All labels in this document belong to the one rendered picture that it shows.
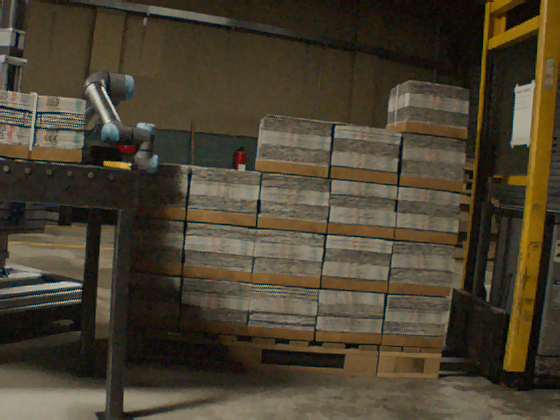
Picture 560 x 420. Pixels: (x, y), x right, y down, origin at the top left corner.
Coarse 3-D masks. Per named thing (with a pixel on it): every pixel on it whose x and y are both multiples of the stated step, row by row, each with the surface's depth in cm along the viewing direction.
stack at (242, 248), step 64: (192, 192) 294; (256, 192) 296; (320, 192) 299; (384, 192) 301; (192, 256) 296; (256, 256) 297; (320, 256) 299; (384, 256) 302; (256, 320) 299; (320, 320) 301
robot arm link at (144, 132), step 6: (138, 126) 275; (144, 126) 274; (150, 126) 274; (138, 132) 272; (144, 132) 274; (150, 132) 274; (138, 138) 272; (144, 138) 273; (150, 138) 275; (132, 144) 272; (138, 144) 273; (144, 144) 274; (150, 144) 275; (138, 150) 275; (144, 150) 274; (150, 150) 276
